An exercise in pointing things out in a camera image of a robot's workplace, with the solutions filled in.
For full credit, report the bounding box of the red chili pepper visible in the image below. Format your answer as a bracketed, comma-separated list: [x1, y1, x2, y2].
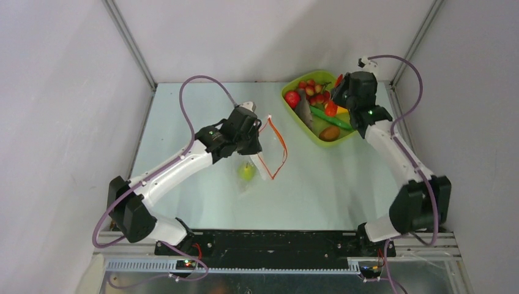
[324, 74, 343, 117]

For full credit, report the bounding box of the green pear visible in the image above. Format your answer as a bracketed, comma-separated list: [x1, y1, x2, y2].
[237, 162, 256, 181]

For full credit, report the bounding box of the clear zip bag orange zipper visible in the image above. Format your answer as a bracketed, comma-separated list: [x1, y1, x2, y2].
[235, 114, 288, 192]

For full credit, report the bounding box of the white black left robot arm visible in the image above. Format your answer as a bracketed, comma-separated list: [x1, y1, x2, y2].
[108, 102, 262, 255]

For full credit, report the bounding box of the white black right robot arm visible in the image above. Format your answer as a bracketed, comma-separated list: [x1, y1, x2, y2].
[330, 71, 452, 256]

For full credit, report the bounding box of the orange yellow mango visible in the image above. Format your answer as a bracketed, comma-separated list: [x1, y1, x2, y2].
[337, 107, 349, 115]

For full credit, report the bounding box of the green cucumber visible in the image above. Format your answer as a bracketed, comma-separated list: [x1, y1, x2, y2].
[310, 106, 354, 131]

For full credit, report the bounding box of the green plastic bin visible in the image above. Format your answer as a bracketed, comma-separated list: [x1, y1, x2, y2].
[281, 70, 358, 148]

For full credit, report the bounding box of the red cherry bunch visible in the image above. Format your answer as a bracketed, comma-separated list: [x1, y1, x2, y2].
[297, 79, 331, 106]

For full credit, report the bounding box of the dark grey fish toy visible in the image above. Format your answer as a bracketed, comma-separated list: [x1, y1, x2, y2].
[294, 89, 313, 131]

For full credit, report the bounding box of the red apple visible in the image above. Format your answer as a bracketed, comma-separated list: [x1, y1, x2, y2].
[284, 90, 301, 109]

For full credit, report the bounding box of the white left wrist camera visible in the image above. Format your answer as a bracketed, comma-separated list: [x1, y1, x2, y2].
[237, 101, 256, 113]

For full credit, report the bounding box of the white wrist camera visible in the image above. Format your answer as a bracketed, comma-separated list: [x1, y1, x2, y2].
[357, 56, 379, 75]
[237, 101, 256, 113]

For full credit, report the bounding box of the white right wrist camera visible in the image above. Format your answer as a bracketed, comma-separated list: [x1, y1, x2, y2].
[357, 56, 379, 75]

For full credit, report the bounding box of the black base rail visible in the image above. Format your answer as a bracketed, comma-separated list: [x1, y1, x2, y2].
[177, 230, 396, 268]

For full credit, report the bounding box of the grey cable duct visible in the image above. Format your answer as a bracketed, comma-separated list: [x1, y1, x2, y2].
[105, 258, 360, 274]

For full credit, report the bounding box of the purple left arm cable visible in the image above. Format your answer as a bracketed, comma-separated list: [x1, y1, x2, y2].
[92, 75, 240, 291]

